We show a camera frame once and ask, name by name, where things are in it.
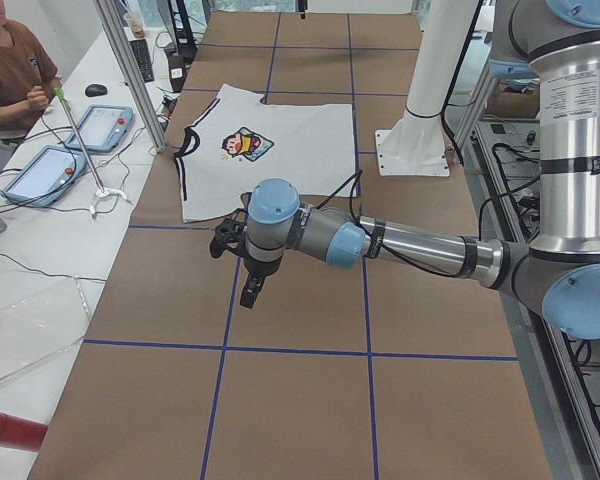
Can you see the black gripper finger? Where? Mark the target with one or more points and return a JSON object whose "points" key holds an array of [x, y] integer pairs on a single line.
{"points": [[257, 285], [248, 293]]}

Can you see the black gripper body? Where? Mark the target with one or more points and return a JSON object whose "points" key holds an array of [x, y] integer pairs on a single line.
{"points": [[261, 267]]}

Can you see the grey cartoon print t-shirt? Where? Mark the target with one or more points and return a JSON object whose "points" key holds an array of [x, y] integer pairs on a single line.
{"points": [[238, 141]]}

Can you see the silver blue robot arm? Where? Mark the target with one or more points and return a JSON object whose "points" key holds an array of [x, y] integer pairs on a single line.
{"points": [[406, 216]]}

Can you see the far blue teach pendant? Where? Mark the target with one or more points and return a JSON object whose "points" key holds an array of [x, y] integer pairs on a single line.
{"points": [[102, 127]]}

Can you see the blue teach pendant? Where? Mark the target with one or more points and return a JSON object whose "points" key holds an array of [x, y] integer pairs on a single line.
{"points": [[102, 127], [45, 178]]}

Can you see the clear plastic sheet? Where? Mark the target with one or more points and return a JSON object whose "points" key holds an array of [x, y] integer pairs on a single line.
{"points": [[40, 328]]}

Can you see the near blue teach pendant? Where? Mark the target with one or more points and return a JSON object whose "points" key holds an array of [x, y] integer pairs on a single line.
{"points": [[45, 178]]}

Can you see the black computer mouse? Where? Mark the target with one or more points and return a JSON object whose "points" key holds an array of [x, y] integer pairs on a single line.
{"points": [[95, 90]]}

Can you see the black keyboard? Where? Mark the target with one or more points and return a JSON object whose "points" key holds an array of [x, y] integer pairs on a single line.
{"points": [[140, 51]]}

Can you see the metal rod with green tip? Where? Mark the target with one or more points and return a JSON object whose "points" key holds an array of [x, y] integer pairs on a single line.
{"points": [[102, 191]]}

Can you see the paper coffee cup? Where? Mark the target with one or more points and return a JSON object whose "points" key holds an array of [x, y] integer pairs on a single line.
{"points": [[135, 23]]}

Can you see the red cylinder bottle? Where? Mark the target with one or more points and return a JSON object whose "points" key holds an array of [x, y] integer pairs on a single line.
{"points": [[21, 434]]}

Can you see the person in brown shirt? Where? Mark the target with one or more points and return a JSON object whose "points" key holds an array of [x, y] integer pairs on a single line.
{"points": [[28, 76]]}

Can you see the aluminium frame post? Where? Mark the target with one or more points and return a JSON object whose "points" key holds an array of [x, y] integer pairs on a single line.
{"points": [[120, 45]]}

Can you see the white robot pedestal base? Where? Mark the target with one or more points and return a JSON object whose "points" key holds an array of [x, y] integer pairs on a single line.
{"points": [[415, 145]]}

